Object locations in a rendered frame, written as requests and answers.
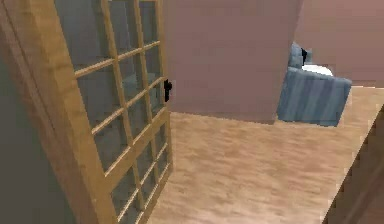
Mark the blue sofa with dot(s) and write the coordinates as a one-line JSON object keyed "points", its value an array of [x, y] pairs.
{"points": [[310, 98]]}

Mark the wooden glass-paned room door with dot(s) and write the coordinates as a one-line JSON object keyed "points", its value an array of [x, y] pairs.
{"points": [[133, 156]]}

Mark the white cushion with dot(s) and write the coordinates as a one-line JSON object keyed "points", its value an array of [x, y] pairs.
{"points": [[318, 69]]}

